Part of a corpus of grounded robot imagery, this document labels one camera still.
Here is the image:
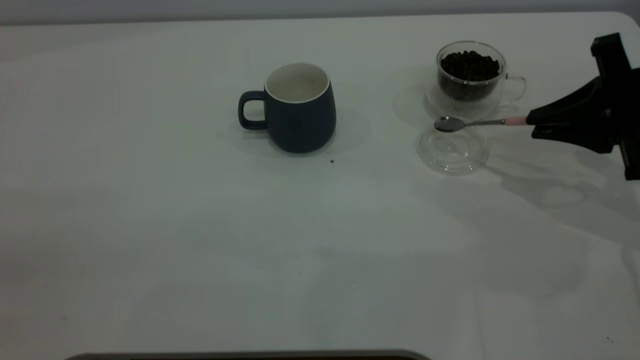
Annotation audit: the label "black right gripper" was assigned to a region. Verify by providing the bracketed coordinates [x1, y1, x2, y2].
[526, 32, 640, 181]

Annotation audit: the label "metal spoon with pink handle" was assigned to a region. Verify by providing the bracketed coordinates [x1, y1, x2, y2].
[434, 116, 528, 133]

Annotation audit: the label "dark grey ceramic mug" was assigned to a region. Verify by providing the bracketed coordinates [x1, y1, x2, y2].
[238, 62, 337, 154]

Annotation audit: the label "dark coffee beans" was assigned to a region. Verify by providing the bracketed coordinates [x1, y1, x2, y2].
[440, 50, 501, 103]

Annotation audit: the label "clear glass round lid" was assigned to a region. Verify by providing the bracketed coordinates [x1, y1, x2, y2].
[416, 120, 490, 176]

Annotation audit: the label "clear glass handled cup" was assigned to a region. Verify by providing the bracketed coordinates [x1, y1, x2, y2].
[427, 41, 527, 122]

